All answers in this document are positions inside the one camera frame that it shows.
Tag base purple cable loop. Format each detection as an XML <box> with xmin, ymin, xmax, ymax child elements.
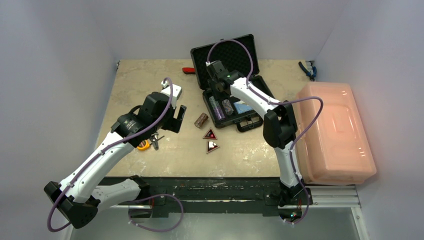
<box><xmin>128</xmin><ymin>193</ymin><xmax>184</xmax><ymax>233</ymax></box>

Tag aluminium frame rail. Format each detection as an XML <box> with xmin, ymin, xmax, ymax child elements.
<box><xmin>67</xmin><ymin>184</ymin><xmax>370</xmax><ymax>240</ymax></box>

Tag blue handled pliers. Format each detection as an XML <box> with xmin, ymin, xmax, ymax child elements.
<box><xmin>298</xmin><ymin>61</ymin><xmax>318</xmax><ymax>82</ymax></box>

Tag grey chip stack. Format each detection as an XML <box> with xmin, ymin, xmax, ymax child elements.
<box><xmin>208</xmin><ymin>96</ymin><xmax>220</xmax><ymax>108</ymax></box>

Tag mixed colour chip stack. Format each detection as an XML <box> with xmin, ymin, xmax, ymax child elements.
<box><xmin>221</xmin><ymin>99</ymin><xmax>234</xmax><ymax>116</ymax></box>

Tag purple chip stack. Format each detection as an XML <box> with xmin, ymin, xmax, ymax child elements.
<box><xmin>213</xmin><ymin>105</ymin><xmax>226</xmax><ymax>121</ymax></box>

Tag brown chip roll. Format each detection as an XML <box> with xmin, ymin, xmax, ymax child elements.
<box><xmin>194</xmin><ymin>112</ymin><xmax>209</xmax><ymax>129</ymax></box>

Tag black multitool pliers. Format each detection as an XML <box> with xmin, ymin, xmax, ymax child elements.
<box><xmin>149</xmin><ymin>132</ymin><xmax>164</xmax><ymax>151</ymax></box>

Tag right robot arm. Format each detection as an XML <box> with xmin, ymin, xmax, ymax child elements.
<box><xmin>206</xmin><ymin>60</ymin><xmax>311</xmax><ymax>206</ymax></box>

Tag blue playing card deck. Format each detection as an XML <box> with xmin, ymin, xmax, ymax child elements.
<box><xmin>233</xmin><ymin>100</ymin><xmax>253</xmax><ymax>114</ymax></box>

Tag white triangular dealer button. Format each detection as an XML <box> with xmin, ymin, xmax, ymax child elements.
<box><xmin>206</xmin><ymin>140</ymin><xmax>220</xmax><ymax>154</ymax></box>

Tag black poker set case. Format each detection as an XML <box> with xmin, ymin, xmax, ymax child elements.
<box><xmin>190</xmin><ymin>34</ymin><xmax>273</xmax><ymax>132</ymax></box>

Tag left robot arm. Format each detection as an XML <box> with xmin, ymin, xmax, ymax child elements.
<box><xmin>44</xmin><ymin>88</ymin><xmax>187</xmax><ymax>232</ymax></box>

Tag yellow tape measure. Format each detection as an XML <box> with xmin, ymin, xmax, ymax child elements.
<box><xmin>136</xmin><ymin>140</ymin><xmax>150</xmax><ymax>151</ymax></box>

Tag red handled tool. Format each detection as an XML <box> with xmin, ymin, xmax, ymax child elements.
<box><xmin>181</xmin><ymin>67</ymin><xmax>196</xmax><ymax>75</ymax></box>

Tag red triangular dealer button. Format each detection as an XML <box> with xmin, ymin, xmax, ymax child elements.
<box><xmin>202</xmin><ymin>128</ymin><xmax>218</xmax><ymax>140</ymax></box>

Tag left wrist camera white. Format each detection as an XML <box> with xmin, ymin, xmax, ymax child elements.
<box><xmin>160</xmin><ymin>79</ymin><xmax>183</xmax><ymax>104</ymax></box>

